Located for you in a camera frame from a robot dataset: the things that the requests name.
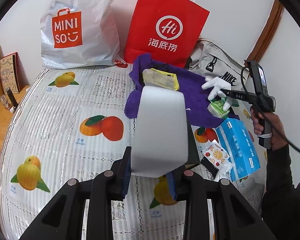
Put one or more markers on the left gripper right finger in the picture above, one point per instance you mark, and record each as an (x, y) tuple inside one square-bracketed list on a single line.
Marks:
[(233, 216)]

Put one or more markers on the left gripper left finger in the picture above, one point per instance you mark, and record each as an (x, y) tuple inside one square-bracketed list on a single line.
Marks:
[(62, 217)]

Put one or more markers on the green tissue pack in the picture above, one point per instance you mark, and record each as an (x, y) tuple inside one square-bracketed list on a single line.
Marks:
[(215, 108)]

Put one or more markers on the orange print wet wipe packet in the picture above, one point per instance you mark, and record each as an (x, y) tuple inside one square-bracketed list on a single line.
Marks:
[(216, 155)]

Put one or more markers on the white foam block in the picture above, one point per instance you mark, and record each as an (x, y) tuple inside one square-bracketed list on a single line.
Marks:
[(160, 143)]

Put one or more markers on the yellow black mesh bag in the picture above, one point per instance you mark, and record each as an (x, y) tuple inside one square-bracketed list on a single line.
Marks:
[(159, 78)]

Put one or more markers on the person's right forearm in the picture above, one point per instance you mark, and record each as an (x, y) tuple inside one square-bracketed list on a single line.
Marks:
[(281, 201)]

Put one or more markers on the blue tissue pack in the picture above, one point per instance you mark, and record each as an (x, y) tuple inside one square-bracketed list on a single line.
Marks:
[(235, 139)]

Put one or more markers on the grey Nike bag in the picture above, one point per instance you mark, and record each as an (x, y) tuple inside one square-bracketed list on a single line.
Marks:
[(208, 59)]

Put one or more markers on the purple towel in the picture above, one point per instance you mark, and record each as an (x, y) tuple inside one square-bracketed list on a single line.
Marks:
[(190, 85)]

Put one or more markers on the dark green tea tin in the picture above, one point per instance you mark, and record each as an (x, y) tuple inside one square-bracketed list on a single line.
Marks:
[(194, 159)]

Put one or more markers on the fruit pattern tablecloth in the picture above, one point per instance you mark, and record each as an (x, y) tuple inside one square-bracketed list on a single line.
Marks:
[(46, 125)]

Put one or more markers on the wooden side table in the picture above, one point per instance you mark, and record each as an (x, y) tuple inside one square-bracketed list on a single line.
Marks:
[(2, 119)]

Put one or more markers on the red Haidilao paper bag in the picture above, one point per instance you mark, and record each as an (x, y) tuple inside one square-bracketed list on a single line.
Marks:
[(167, 29)]

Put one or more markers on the brown patterned box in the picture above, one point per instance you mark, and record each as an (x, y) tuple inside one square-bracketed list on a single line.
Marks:
[(9, 73)]

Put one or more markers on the white Miniso plastic bag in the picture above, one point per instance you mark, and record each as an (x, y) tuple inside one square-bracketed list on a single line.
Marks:
[(79, 33)]

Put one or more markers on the brown wooden door frame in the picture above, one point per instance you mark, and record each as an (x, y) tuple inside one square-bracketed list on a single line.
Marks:
[(268, 32)]

